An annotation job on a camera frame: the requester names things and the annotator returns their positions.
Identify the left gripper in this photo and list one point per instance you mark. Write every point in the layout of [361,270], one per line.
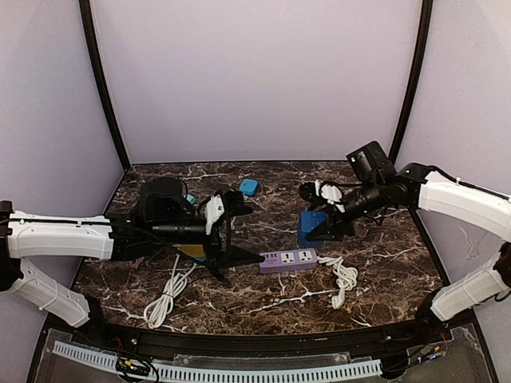
[223,238]

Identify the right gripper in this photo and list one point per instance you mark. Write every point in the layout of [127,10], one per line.
[335,211]

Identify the dark blue cube adapter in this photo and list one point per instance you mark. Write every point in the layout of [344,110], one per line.
[308,221]

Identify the black power adapter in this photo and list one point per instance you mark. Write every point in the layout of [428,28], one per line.
[215,272]

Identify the purple power strip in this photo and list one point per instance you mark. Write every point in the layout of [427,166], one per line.
[291,260]

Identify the yellow cube plug adapter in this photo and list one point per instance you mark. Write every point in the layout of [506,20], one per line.
[195,251]

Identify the blue small charger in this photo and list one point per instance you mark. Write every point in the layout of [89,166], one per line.
[249,187]

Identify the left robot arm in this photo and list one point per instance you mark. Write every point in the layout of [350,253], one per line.
[23,236]

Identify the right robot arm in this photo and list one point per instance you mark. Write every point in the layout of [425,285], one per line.
[427,188]

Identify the teal small charger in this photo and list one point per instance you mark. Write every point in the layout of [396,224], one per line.
[191,199]

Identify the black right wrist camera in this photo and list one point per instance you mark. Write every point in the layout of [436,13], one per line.
[371,164]

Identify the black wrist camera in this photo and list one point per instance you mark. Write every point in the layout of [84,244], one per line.
[164,199]
[371,164]

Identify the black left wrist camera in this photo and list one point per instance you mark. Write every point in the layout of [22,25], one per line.
[164,199]

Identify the white slotted cable duct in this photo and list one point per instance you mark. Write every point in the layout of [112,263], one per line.
[161,372]

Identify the black front rail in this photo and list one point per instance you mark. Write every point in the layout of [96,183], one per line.
[380,341]

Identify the black frame post left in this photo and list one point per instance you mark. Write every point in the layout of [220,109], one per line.
[91,41]

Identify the black frame post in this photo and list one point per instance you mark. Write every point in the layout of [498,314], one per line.
[91,41]
[414,77]

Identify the black frame post right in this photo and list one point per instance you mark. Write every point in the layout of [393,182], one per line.
[414,77]

